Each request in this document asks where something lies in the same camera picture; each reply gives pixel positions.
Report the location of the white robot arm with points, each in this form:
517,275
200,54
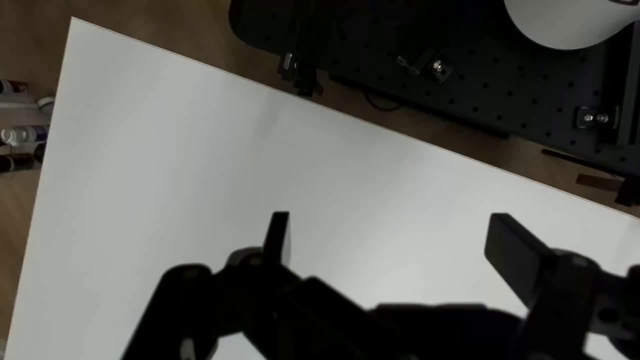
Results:
567,23

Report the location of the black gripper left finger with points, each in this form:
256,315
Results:
200,301

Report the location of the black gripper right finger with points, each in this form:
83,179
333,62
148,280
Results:
567,293

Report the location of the white table cover sheet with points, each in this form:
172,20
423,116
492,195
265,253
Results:
233,186

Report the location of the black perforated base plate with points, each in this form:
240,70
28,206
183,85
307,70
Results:
506,80

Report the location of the metal clamp bracket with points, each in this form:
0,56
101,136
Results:
594,118
437,66
299,70

